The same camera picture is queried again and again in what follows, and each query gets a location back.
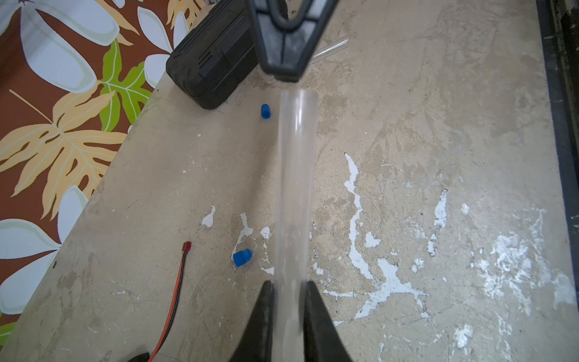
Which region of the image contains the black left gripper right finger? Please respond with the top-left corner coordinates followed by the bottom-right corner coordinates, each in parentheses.
top-left (303, 281), bottom-right (352, 361)

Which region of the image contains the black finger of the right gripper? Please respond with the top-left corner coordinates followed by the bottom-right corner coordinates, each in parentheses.
top-left (247, 0), bottom-right (339, 83)

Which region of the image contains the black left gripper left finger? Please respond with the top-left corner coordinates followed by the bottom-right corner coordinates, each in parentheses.
top-left (230, 281), bottom-right (274, 362)

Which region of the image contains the clear test tube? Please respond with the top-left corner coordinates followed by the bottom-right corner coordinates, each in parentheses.
top-left (271, 88), bottom-right (318, 361)

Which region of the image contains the blue stopper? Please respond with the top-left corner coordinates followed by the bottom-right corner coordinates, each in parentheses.
top-left (232, 249), bottom-right (253, 267)
top-left (260, 103), bottom-right (271, 119)

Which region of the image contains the black plastic case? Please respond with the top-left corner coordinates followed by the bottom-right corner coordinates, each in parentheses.
top-left (166, 1), bottom-right (258, 110)

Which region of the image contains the black battery charging board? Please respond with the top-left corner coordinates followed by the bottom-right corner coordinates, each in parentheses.
top-left (128, 352), bottom-right (150, 362)

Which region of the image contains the red black power cable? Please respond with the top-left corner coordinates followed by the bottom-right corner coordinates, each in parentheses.
top-left (146, 240), bottom-right (192, 362)

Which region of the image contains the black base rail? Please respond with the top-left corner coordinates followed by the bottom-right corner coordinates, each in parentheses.
top-left (536, 1), bottom-right (578, 302)

